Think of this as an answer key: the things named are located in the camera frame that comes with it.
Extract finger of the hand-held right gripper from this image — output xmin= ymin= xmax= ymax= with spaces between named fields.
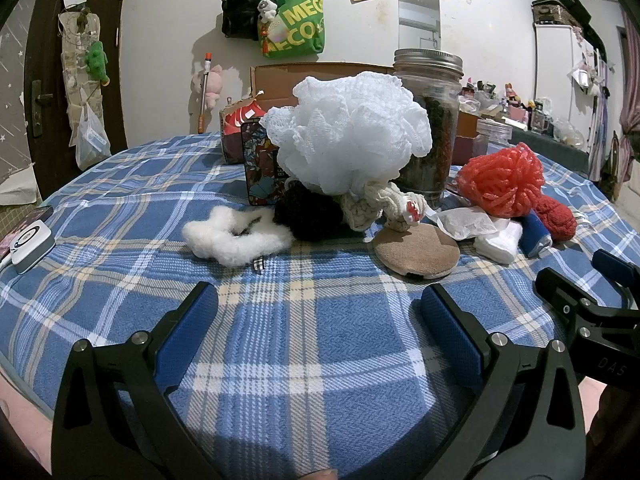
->
xmin=591 ymin=248 xmax=640 ymax=307
xmin=535 ymin=266 xmax=602 ymax=329

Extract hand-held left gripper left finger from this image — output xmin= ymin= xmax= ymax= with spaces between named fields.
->
xmin=50 ymin=281 xmax=228 ymax=480

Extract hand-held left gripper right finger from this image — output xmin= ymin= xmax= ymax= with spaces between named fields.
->
xmin=420 ymin=282 xmax=588 ymax=480

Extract red knitted yarn ball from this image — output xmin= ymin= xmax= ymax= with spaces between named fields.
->
xmin=532 ymin=196 xmax=578 ymax=242

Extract round brown pad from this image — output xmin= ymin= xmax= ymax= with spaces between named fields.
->
xmin=372 ymin=224 xmax=461 ymax=280

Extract white fluffy scrunchie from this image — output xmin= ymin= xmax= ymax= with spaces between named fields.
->
xmin=181 ymin=206 xmax=295 ymax=267

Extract white paper wrapper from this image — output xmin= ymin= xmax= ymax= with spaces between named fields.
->
xmin=425 ymin=205 xmax=501 ymax=240

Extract red mesh bath pouf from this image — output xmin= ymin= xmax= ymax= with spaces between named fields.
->
xmin=455 ymin=142 xmax=546 ymax=219

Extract cream knitted toy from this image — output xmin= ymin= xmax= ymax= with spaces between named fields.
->
xmin=340 ymin=182 xmax=428 ymax=233

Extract black fluffy scrunchie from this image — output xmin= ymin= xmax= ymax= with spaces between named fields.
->
xmin=272 ymin=180 xmax=351 ymax=242

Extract white mesh bath pouf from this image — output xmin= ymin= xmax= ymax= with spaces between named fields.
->
xmin=259 ymin=71 xmax=433 ymax=197

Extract cardboard box red lining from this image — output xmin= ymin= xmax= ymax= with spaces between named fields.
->
xmin=218 ymin=62 xmax=401 ymax=166

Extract blue plaid blanket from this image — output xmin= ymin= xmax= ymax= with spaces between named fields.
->
xmin=0 ymin=132 xmax=640 ymax=480

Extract dark green cabinet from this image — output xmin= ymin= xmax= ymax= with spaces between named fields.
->
xmin=510 ymin=130 xmax=591 ymax=181

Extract maroon box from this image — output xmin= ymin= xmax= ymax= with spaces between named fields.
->
xmin=452 ymin=110 xmax=481 ymax=166

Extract small clear jar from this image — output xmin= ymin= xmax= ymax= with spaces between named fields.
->
xmin=475 ymin=119 xmax=513 ymax=153

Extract hanging clothes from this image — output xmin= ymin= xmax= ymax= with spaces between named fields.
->
xmin=570 ymin=35 xmax=621 ymax=181

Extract floral tin box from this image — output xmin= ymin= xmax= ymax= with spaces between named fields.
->
xmin=240 ymin=117 xmax=286 ymax=207

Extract white round-dial device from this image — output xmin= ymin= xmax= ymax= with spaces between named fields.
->
xmin=9 ymin=222 xmax=56 ymax=275

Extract pink curtain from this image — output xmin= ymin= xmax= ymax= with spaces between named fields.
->
xmin=620 ymin=10 xmax=640 ymax=161

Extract glass jar dark tea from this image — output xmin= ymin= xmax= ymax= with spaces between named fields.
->
xmin=392 ymin=48 xmax=465 ymax=210

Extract white cabinet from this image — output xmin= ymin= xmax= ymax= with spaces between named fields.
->
xmin=532 ymin=22 xmax=596 ymax=126

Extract white plastic bag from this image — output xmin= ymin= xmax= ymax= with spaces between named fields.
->
xmin=75 ymin=102 xmax=112 ymax=171

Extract white rod orange ends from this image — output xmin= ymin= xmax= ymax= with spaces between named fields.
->
xmin=197 ymin=51 xmax=213 ymax=134

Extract pink pig plush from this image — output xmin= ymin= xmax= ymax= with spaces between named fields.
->
xmin=191 ymin=65 xmax=223 ymax=110

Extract patterned suitcase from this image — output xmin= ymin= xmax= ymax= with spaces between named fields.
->
xmin=531 ymin=0 xmax=576 ymax=26

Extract green plush toy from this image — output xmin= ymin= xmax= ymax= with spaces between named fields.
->
xmin=84 ymin=40 xmax=111 ymax=83

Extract clear hanging organizer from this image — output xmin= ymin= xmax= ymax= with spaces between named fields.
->
xmin=57 ymin=7 xmax=103 ymax=126

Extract dark wooden door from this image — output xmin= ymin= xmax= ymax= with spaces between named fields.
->
xmin=25 ymin=0 xmax=131 ymax=201

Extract green tote bag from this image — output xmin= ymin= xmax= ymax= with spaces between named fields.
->
xmin=257 ymin=0 xmax=326 ymax=58

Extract black bag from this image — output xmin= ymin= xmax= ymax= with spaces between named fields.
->
xmin=221 ymin=0 xmax=266 ymax=41

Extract metal door handle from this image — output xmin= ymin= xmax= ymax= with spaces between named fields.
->
xmin=30 ymin=80 xmax=56 ymax=138

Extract starry grey wall poster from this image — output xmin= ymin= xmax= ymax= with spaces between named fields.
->
xmin=0 ymin=0 xmax=41 ymax=206

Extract wall mirror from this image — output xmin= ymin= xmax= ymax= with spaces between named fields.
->
xmin=397 ymin=0 xmax=441 ymax=53

